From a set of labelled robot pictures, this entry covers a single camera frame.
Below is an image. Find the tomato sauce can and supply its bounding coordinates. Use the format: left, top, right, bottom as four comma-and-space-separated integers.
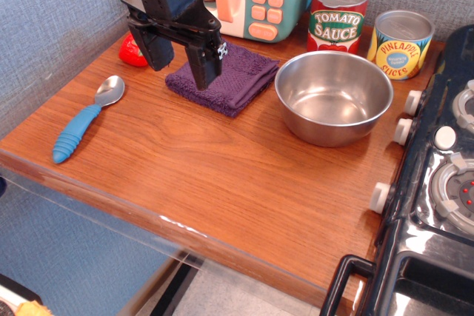
307, 0, 368, 54

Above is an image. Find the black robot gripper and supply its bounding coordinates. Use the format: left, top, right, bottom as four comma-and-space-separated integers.
121, 0, 223, 90

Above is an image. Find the white stove knob middle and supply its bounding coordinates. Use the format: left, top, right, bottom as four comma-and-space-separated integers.
393, 118, 413, 146

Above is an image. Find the white stove knob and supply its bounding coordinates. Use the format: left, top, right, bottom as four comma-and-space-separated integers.
404, 90, 423, 116
370, 182, 391, 214
393, 118, 413, 146

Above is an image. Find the black toy stove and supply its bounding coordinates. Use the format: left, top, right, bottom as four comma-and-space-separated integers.
321, 25, 473, 315

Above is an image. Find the folded purple cloth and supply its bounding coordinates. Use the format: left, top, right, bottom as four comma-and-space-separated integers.
165, 43, 278, 118

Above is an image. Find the white stove knob front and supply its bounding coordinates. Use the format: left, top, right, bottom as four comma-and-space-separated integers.
370, 182, 391, 214

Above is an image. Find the pineapple slices can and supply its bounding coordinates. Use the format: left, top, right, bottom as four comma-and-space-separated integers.
367, 10, 435, 81

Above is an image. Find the red plastic toy strawberry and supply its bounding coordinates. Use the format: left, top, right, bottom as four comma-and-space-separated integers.
118, 33, 148, 67

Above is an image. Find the blue handled metal spoon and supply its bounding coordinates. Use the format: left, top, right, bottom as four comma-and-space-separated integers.
52, 75, 125, 164

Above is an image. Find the white stove knob rear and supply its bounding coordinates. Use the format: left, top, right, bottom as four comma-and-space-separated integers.
404, 90, 423, 116

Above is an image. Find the silver metal pot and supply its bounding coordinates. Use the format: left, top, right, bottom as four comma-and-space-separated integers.
275, 50, 394, 147

